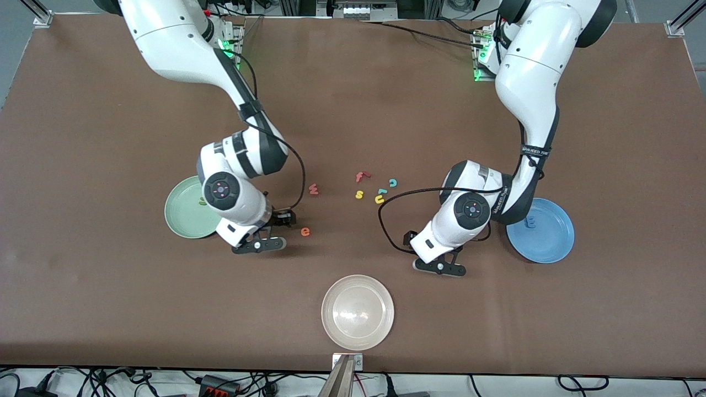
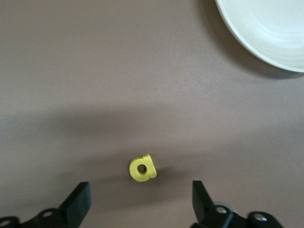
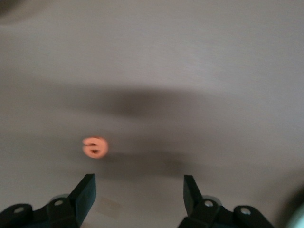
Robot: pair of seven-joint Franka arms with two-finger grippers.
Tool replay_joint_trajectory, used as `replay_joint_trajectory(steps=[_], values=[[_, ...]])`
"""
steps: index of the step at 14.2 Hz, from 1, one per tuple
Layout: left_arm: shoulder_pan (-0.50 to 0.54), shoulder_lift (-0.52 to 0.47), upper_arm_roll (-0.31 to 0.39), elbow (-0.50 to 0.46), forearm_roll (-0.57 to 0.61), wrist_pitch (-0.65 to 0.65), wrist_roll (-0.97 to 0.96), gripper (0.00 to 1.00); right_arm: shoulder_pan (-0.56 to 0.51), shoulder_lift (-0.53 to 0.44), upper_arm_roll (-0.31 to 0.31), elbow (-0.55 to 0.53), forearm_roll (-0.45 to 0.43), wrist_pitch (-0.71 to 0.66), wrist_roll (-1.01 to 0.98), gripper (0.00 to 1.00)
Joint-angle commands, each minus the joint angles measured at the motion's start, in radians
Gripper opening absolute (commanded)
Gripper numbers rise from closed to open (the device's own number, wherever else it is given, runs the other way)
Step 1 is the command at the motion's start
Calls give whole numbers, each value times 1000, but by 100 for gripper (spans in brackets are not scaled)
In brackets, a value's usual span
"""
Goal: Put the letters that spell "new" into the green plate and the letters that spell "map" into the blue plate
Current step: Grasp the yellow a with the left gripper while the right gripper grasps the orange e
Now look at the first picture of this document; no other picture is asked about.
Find beige plate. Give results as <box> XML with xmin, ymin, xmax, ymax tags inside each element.
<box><xmin>321</xmin><ymin>275</ymin><xmax>395</xmax><ymax>351</ymax></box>

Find pale green plate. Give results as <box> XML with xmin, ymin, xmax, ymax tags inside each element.
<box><xmin>164</xmin><ymin>175</ymin><xmax>224</xmax><ymax>239</ymax></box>

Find blue plate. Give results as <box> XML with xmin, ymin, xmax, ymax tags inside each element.
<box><xmin>506</xmin><ymin>197</ymin><xmax>575</xmax><ymax>264</ymax></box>

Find black power strip red switches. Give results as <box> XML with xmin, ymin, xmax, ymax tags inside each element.
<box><xmin>199</xmin><ymin>374</ymin><xmax>242</xmax><ymax>397</ymax></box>

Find grey power strip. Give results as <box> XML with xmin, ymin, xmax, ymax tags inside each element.
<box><xmin>328</xmin><ymin>0</ymin><xmax>398</xmax><ymax>22</ymax></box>

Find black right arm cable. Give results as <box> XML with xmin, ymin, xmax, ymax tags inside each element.
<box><xmin>229</xmin><ymin>50</ymin><xmax>306</xmax><ymax>213</ymax></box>

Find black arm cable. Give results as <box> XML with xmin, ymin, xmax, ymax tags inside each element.
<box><xmin>229</xmin><ymin>50</ymin><xmax>306</xmax><ymax>213</ymax></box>
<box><xmin>378</xmin><ymin>124</ymin><xmax>547</xmax><ymax>253</ymax></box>

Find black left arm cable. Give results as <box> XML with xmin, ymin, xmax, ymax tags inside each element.
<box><xmin>378</xmin><ymin>124</ymin><xmax>547</xmax><ymax>253</ymax></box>

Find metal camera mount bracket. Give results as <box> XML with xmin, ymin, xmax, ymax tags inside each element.
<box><xmin>317</xmin><ymin>353</ymin><xmax>365</xmax><ymax>397</ymax></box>

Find black looped floor cable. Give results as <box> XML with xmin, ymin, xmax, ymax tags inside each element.
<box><xmin>557</xmin><ymin>375</ymin><xmax>610</xmax><ymax>393</ymax></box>

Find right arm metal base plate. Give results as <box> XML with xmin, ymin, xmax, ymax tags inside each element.
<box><xmin>218</xmin><ymin>22</ymin><xmax>245</xmax><ymax>69</ymax></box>

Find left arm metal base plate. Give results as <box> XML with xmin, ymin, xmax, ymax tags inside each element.
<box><xmin>473</xmin><ymin>25</ymin><xmax>500</xmax><ymax>83</ymax></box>

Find long black table cable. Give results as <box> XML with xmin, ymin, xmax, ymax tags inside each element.
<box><xmin>359</xmin><ymin>20</ymin><xmax>487</xmax><ymax>49</ymax></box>

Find short black table cable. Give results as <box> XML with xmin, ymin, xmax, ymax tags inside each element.
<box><xmin>436</xmin><ymin>15</ymin><xmax>486</xmax><ymax>35</ymax></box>

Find black tangled floor cable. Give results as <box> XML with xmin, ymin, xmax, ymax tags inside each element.
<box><xmin>55</xmin><ymin>367</ymin><xmax>161</xmax><ymax>397</ymax></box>

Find metal table corner bracket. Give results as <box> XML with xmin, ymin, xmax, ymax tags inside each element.
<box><xmin>665</xmin><ymin>0</ymin><xmax>706</xmax><ymax>38</ymax></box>
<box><xmin>32</xmin><ymin>0</ymin><xmax>54</xmax><ymax>28</ymax></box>

